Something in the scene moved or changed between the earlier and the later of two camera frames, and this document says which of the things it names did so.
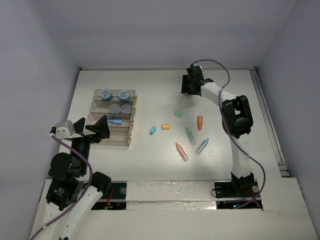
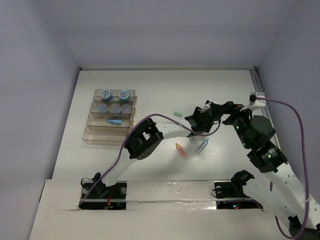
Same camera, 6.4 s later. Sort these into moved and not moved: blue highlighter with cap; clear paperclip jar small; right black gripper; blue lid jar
Moved: right black gripper
Not moved: clear paperclip jar small; blue highlighter with cap; blue lid jar
